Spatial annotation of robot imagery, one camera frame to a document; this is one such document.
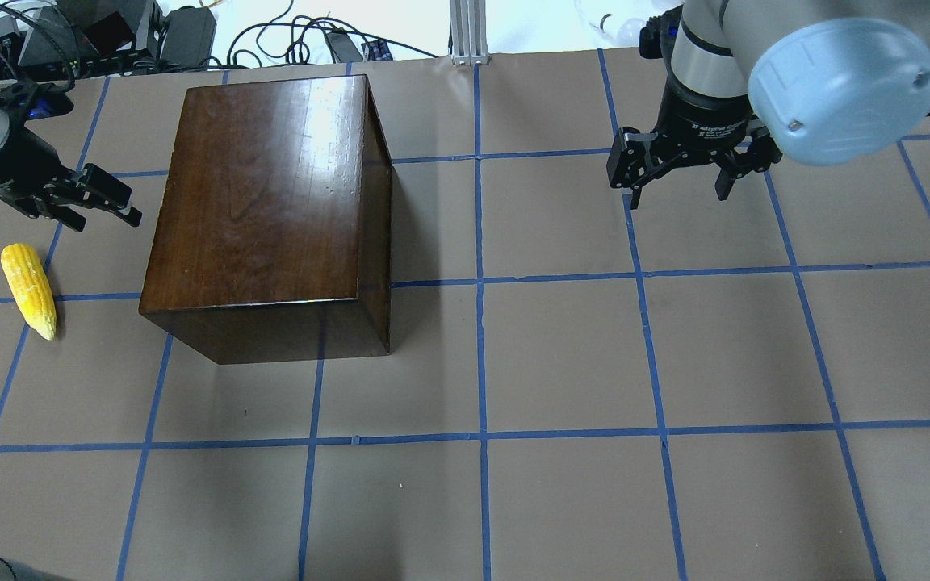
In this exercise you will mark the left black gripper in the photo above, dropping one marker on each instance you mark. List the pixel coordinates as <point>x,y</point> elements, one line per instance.
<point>6,164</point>

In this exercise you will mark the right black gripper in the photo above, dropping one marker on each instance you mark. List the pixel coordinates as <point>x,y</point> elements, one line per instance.
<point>703,119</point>

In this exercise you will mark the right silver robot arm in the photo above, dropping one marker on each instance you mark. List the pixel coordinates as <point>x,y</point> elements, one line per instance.
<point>750,83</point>

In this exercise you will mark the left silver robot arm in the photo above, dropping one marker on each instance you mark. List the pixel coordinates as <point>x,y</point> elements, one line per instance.
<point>19,143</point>

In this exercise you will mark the yellow corn cob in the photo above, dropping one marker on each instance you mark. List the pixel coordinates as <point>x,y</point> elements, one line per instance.
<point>30,288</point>

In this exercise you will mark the dark wooden drawer cabinet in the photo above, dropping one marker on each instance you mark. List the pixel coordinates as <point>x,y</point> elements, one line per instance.
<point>273,238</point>

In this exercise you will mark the white light bulb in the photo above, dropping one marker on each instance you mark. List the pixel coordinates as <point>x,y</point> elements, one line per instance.
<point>619,30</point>

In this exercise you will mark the black power adapter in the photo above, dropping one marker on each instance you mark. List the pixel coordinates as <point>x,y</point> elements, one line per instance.
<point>342,46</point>

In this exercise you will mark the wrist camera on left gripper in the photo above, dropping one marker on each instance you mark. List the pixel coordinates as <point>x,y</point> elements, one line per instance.
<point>26,101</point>

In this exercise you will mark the aluminium frame post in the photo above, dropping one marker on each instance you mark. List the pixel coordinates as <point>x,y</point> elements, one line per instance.
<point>468,32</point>

